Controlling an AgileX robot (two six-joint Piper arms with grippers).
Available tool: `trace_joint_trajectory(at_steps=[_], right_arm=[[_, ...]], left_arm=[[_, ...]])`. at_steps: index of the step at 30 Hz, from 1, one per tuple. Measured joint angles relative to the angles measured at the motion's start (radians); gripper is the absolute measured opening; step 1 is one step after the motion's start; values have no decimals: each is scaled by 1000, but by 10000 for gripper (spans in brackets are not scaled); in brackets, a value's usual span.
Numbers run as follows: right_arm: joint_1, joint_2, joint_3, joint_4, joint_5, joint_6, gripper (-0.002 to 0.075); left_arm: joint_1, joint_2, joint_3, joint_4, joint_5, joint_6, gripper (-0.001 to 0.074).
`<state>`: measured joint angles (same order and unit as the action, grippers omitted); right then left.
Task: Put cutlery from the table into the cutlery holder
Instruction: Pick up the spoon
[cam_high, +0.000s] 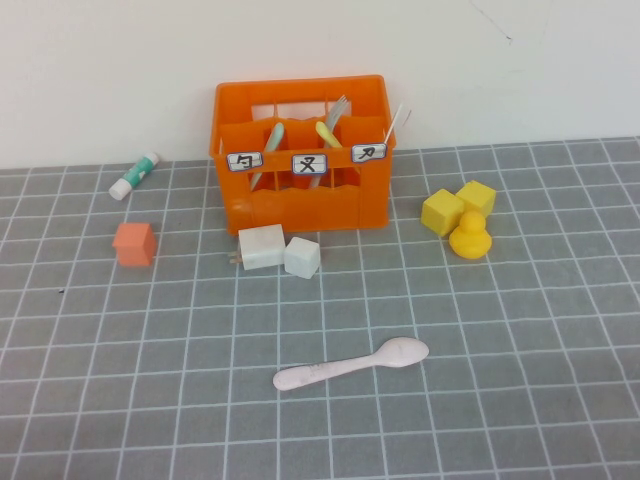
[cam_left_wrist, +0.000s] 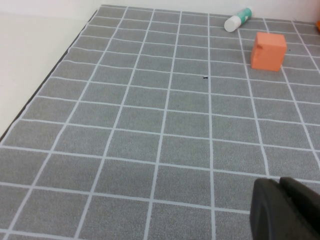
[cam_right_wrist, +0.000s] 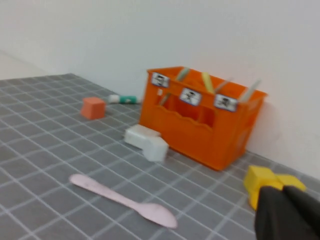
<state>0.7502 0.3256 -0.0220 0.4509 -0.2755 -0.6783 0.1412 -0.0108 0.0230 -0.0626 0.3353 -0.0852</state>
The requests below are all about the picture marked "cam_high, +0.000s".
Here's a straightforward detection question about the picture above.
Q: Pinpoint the grey blue plastic fork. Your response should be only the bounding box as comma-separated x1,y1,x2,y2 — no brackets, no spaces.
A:
308,94,352,190

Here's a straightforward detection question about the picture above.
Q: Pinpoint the pink plastic spoon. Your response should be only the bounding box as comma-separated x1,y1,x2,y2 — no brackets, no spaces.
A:
272,336,430,393

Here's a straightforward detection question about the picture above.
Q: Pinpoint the orange plastic cutlery crate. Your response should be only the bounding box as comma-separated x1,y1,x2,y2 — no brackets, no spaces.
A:
208,74,399,236

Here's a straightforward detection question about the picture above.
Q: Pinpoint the white cube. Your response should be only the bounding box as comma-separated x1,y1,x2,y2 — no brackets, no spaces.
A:
283,236,322,280

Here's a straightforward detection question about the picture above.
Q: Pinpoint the white charger plug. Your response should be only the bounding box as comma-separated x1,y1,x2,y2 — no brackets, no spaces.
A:
227,223,287,272

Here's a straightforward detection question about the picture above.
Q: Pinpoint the paper label reading fork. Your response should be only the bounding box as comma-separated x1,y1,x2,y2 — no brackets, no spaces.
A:
290,153,329,176

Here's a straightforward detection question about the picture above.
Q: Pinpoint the paper label reading knife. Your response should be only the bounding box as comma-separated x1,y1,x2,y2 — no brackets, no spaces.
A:
351,142,389,164

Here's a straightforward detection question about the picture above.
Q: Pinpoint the yellow plastic utensil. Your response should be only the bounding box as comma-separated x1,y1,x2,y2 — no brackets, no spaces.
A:
315,121,344,150

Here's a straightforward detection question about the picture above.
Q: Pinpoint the light green plastic utensil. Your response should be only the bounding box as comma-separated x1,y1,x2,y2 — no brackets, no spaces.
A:
249,122,286,191

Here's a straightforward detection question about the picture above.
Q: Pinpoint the yellow cube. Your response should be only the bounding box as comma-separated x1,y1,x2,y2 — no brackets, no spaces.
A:
420,188,467,238
456,180,498,219

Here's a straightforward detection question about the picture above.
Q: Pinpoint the thin white plastic knife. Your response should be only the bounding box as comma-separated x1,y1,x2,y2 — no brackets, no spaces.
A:
382,103,405,143

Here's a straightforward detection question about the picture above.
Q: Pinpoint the yellow rubber duck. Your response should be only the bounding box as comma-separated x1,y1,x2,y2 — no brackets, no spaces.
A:
448,210,493,261

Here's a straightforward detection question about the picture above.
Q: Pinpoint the salmon orange block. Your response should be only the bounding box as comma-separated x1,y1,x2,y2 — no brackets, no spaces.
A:
111,222,158,268

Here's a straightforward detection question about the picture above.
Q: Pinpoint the white and green glue stick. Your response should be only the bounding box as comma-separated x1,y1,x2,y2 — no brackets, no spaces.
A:
108,151,161,201

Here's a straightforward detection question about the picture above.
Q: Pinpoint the grey grid tablecloth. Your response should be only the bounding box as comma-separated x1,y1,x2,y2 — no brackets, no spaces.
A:
0,135,640,480

